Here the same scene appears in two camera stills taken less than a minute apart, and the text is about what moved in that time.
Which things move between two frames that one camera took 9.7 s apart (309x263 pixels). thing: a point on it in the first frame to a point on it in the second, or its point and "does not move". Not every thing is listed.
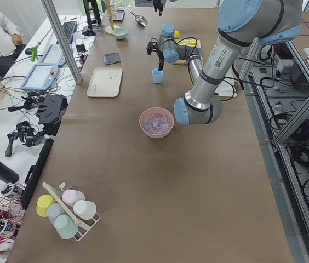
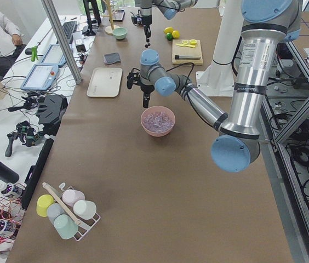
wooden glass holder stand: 109,28 does not move
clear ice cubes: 156,123 does not move
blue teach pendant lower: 41,77 does not move
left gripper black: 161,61 to 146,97
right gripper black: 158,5 to 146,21
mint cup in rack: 65,227 does not move
